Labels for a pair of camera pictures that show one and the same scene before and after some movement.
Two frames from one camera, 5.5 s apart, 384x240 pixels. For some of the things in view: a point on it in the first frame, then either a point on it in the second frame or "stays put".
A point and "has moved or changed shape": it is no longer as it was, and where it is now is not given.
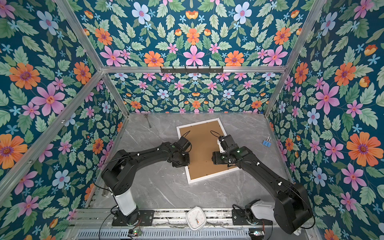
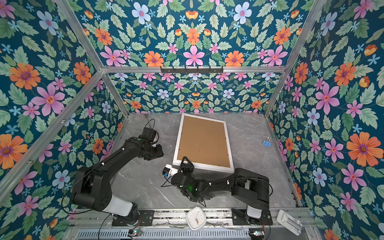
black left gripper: (186, 164) -> (160, 153)
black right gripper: (216, 159) -> (184, 167)
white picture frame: (187, 169) has moved or changed shape
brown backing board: (204, 139) has moved or changed shape
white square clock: (195, 218) stays put
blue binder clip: (266, 143) stays put
